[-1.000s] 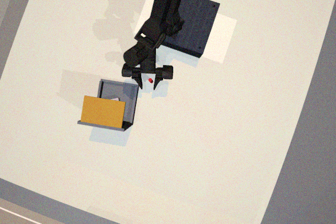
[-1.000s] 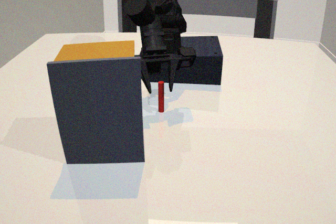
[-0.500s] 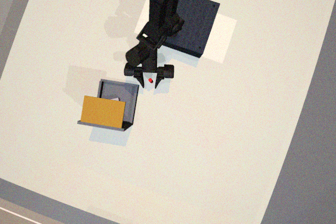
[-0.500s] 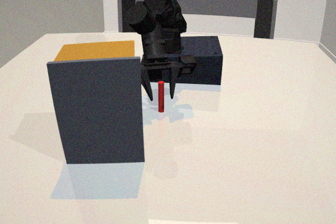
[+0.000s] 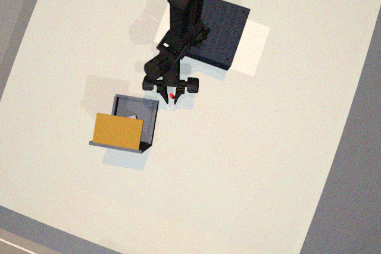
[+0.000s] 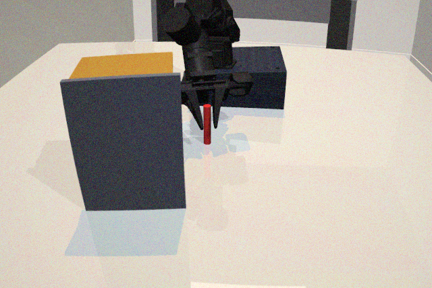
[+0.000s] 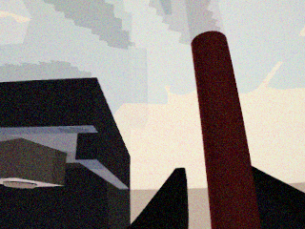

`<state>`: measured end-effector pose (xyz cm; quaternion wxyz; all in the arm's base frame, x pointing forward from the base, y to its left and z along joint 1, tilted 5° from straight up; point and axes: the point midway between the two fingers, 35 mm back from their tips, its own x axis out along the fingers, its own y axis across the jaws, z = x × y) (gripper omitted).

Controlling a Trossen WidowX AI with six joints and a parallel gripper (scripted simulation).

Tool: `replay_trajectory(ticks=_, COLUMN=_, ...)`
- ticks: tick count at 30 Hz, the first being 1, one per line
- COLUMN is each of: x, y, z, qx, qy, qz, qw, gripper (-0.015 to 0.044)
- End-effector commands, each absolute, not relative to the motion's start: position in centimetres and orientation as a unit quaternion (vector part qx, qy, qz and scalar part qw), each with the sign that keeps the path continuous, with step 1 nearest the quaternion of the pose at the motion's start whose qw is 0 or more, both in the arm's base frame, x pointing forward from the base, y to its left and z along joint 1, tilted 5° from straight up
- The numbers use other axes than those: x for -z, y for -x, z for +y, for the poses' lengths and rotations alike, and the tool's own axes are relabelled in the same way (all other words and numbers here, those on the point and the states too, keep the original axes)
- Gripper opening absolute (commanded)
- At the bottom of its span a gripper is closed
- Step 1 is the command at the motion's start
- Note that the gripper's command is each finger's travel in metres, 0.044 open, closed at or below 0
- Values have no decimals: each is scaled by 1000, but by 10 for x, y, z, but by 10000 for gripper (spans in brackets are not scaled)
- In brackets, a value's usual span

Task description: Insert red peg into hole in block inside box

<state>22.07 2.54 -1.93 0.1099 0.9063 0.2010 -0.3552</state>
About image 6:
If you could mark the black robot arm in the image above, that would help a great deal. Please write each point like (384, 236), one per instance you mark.
(205, 24)

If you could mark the dark red peg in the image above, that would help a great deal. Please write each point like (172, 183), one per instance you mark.
(207, 123)

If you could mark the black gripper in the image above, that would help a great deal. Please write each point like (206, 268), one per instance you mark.
(201, 76)

